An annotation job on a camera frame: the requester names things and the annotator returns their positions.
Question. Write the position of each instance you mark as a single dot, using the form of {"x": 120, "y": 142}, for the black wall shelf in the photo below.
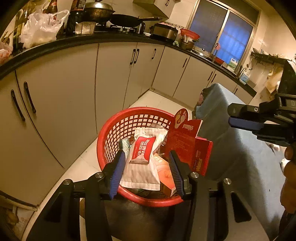
{"x": 262, "y": 58}

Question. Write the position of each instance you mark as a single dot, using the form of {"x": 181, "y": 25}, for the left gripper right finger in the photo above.
{"x": 180, "y": 174}

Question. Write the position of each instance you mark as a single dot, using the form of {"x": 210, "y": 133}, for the steel rice cooker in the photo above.
{"x": 163, "y": 32}

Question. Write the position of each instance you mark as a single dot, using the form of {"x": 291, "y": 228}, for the black kitchen countertop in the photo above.
{"x": 120, "y": 50}

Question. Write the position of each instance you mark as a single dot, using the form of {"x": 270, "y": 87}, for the red colander bowl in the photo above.
{"x": 188, "y": 33}

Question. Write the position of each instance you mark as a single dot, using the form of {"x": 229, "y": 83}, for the black frying pan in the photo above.
{"x": 127, "y": 21}

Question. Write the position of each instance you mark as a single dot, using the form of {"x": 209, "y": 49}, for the white red snack bag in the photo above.
{"x": 140, "y": 170}

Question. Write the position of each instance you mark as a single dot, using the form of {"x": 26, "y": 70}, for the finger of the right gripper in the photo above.
{"x": 252, "y": 113}
{"x": 248, "y": 125}

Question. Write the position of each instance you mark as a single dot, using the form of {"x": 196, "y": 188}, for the red plastic basket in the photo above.
{"x": 122, "y": 125}

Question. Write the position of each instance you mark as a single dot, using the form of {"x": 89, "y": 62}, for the red cardboard box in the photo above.
{"x": 183, "y": 138}

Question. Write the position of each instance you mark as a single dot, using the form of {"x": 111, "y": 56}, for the blue tablecloth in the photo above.
{"x": 252, "y": 165}

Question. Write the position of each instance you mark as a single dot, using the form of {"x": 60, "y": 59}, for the white plastic bag on counter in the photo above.
{"x": 41, "y": 28}

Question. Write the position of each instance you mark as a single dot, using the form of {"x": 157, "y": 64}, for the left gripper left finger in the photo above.
{"x": 117, "y": 167}

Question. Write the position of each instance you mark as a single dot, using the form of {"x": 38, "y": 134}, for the steel wok with lid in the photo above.
{"x": 97, "y": 11}

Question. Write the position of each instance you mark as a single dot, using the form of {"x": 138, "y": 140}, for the dark sauce bottle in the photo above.
{"x": 52, "y": 8}

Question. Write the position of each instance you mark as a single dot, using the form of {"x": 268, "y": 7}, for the kitchen window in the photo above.
{"x": 225, "y": 28}

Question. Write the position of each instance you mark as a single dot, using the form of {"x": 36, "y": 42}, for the clear tissue pack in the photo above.
{"x": 124, "y": 145}

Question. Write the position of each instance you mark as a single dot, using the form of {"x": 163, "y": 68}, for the person's right hand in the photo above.
{"x": 287, "y": 196}

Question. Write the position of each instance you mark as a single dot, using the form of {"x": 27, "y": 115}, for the white detergent jug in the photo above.
{"x": 232, "y": 65}

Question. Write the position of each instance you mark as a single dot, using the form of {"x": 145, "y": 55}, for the hanging plastic bags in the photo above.
{"x": 272, "y": 82}

